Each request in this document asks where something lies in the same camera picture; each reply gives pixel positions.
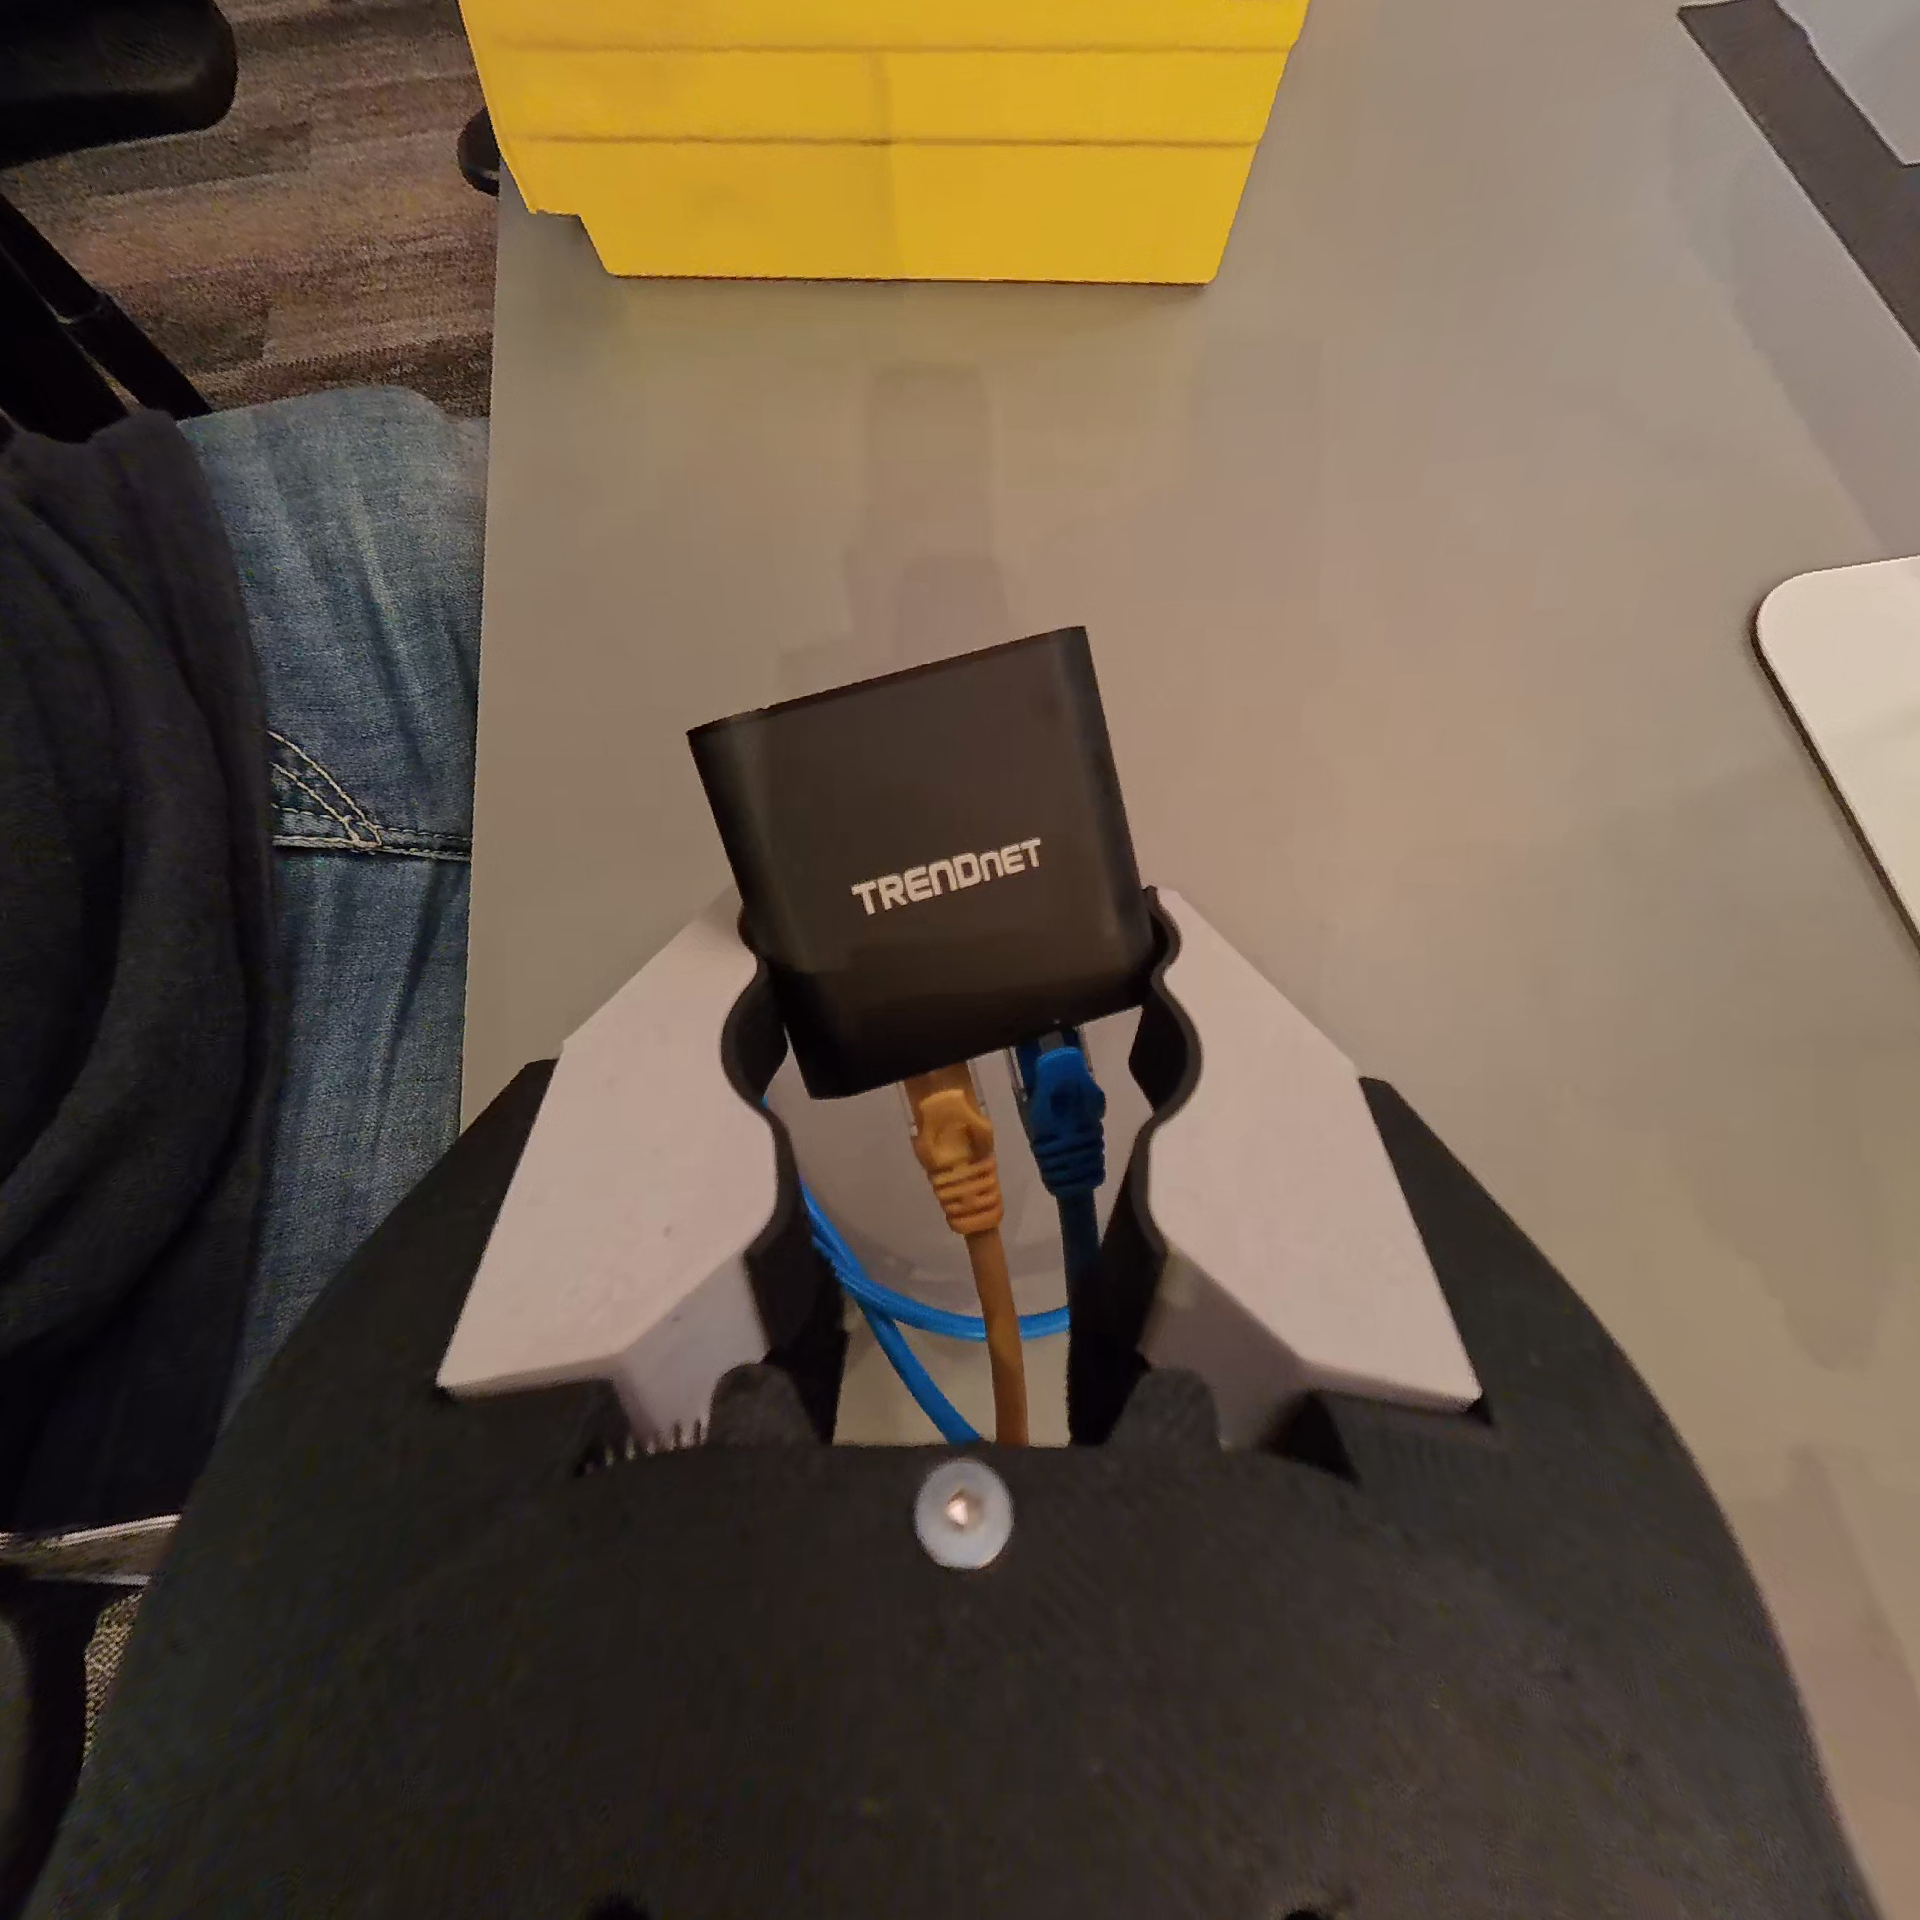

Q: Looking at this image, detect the person's dark jacket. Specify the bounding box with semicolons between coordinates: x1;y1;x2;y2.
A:
0;411;289;1519

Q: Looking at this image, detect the white table mat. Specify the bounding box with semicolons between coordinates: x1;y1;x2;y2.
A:
1751;556;1920;951

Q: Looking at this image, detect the black desk strip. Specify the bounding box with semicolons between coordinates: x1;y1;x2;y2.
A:
1678;0;1920;169

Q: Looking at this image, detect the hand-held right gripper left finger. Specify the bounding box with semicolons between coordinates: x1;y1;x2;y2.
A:
433;895;848;1449

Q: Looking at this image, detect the black network switch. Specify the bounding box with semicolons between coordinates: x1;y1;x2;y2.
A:
685;625;1174;1103

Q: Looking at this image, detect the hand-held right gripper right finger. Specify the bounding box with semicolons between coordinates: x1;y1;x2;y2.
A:
1064;884;1495;1454

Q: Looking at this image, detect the yellow plastic bin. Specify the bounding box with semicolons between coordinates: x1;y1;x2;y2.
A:
455;0;1310;289

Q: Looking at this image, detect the light blue ethernet cable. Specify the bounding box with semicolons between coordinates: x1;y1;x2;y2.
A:
760;1098;1077;1444

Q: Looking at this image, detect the dark blue ethernet cable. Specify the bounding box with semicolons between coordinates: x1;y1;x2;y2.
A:
1008;1020;1113;1322

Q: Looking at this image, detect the black office chair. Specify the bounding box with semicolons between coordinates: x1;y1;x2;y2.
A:
0;0;505;441

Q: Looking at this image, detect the person's leg in jeans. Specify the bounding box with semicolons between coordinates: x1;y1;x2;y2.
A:
175;387;493;1354

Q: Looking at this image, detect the orange ethernet cable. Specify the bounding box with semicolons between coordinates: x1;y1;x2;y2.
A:
895;1063;1038;1449

